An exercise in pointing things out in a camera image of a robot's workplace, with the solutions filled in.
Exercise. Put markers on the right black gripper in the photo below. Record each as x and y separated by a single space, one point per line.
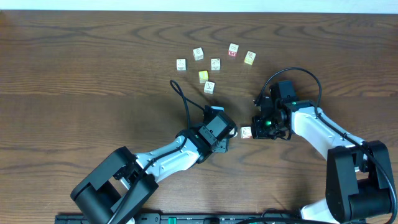
257 130

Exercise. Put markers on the white block red side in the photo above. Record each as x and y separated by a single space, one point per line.
246 132

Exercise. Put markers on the white block blue side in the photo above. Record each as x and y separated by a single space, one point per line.
234 132

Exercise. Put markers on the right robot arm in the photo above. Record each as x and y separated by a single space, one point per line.
359 180

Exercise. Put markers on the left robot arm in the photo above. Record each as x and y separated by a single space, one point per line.
117 188

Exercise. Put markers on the white block below yellow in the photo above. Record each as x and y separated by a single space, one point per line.
209 87

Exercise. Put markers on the yellow sided block far right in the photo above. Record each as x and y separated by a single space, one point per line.
249 58

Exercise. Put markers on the white block centre top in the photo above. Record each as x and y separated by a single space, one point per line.
215 64

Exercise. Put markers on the red M letter block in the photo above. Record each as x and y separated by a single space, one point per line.
233 50

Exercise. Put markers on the leftmost white letter block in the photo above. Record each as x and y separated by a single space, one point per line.
181 64

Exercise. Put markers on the white block upper left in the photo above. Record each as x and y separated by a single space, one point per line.
198 54

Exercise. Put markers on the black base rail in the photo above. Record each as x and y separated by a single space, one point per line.
156 218

